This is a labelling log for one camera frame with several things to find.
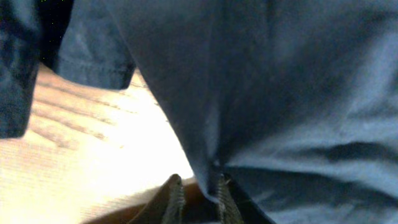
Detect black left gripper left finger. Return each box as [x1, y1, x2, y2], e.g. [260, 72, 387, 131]
[129, 174, 185, 224]

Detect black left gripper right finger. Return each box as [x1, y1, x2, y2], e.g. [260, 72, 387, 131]
[217, 174, 275, 224]

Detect navy blue shorts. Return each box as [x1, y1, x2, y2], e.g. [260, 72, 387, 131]
[1, 0, 397, 224]

